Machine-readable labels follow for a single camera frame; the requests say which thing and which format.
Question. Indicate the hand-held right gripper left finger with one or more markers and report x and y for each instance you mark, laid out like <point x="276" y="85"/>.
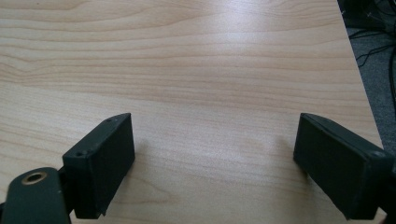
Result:
<point x="99" y="165"/>

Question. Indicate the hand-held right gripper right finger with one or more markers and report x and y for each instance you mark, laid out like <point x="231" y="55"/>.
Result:
<point x="339" y="165"/>

